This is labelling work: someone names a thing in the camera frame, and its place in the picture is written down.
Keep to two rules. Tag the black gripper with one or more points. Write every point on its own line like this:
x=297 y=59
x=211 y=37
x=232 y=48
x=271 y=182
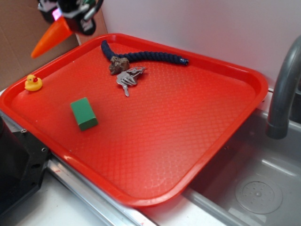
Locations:
x=78 y=14

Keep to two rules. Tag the orange toy carrot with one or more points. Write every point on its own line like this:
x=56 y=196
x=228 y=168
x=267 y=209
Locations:
x=55 y=34

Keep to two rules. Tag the brown rock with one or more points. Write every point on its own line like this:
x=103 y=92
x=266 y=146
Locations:
x=118 y=65

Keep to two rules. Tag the silver key bunch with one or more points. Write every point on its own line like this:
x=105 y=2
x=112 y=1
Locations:
x=129 y=78

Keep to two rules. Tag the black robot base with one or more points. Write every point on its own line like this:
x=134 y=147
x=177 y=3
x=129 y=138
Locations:
x=23 y=160

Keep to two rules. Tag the brown cardboard panel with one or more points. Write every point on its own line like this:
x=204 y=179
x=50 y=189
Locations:
x=21 y=27

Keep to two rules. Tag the yellow rubber duck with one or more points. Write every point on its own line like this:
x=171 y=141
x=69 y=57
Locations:
x=33 y=83

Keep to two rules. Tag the green wooden block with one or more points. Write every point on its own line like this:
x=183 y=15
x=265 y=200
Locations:
x=84 y=114

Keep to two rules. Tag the red plastic tray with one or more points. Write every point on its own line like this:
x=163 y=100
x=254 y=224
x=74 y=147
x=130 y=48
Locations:
x=146 y=147

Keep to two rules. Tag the grey faucet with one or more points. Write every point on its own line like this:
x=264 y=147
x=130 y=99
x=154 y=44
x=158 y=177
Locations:
x=285 y=104

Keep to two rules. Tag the grey sink basin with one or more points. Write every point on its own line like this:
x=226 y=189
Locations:
x=210 y=199

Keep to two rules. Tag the sink drain cover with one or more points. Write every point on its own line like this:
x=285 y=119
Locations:
x=258 y=197

